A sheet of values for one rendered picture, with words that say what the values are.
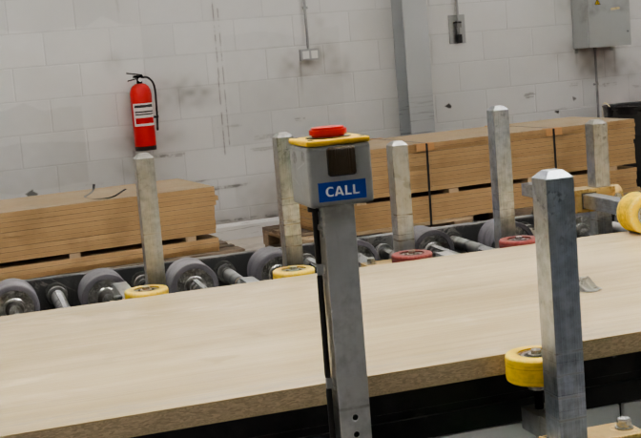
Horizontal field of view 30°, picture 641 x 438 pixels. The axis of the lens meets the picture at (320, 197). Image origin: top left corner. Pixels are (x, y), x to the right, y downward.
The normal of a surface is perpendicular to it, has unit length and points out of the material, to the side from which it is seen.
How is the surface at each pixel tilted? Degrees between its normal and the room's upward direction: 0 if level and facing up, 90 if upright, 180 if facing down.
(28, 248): 90
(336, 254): 90
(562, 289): 90
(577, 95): 90
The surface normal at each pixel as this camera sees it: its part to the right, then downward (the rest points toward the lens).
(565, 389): 0.29, 0.10
